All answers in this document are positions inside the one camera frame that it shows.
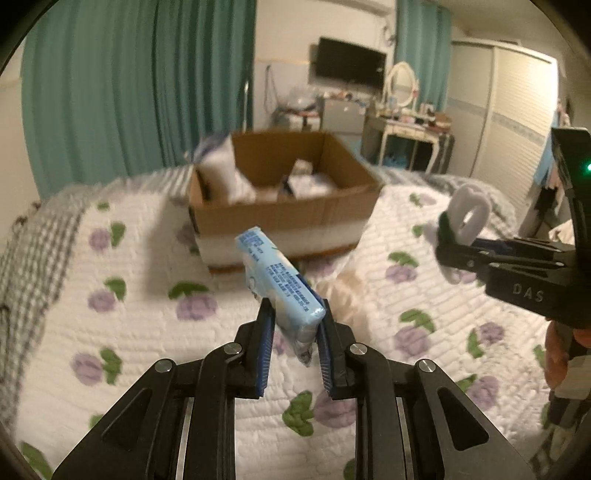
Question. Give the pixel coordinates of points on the white dressing table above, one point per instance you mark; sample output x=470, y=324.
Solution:
x=401, y=129

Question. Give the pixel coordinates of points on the clear plastic bag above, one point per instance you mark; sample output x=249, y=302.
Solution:
x=300, y=99

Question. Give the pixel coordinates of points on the blue tissue packet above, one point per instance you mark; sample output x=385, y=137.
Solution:
x=277, y=277

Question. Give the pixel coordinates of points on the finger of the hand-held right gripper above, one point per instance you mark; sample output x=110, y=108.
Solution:
x=466, y=261
x=496, y=244

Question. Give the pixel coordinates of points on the black wall television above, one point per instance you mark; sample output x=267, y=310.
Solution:
x=347, y=65

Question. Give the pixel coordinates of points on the person's right hand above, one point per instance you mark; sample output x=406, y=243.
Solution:
x=558, y=355

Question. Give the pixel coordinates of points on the hanging clothes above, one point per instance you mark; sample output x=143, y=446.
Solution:
x=551, y=170

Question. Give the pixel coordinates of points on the narrow teal curtain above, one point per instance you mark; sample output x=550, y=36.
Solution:
x=422, y=50

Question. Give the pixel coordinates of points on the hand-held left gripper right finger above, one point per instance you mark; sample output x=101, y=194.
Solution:
x=325, y=357

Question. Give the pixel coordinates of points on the white sliding wardrobe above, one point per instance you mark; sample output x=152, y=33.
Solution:
x=503, y=115

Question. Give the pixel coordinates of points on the white floral quilted bedspread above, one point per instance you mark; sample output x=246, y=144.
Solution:
x=138, y=286

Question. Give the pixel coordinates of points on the silver cabinet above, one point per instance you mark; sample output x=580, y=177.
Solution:
x=342, y=115

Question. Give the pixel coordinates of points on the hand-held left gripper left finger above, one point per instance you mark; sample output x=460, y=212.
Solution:
x=263, y=355

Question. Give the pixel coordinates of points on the oval white vanity mirror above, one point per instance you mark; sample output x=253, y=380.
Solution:
x=400, y=84

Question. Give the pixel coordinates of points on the small white packet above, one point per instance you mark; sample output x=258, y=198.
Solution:
x=307, y=182

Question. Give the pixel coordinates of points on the grey checked cloth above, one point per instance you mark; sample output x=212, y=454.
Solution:
x=41, y=249

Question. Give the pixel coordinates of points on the cream cloth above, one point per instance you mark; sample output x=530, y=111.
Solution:
x=344, y=290

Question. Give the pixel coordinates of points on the wide teal curtain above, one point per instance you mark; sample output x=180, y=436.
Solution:
x=138, y=87

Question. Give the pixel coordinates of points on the cardboard box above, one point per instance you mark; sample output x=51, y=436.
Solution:
x=277, y=217

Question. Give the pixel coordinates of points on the tall white plastic packet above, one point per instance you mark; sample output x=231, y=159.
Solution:
x=221, y=166

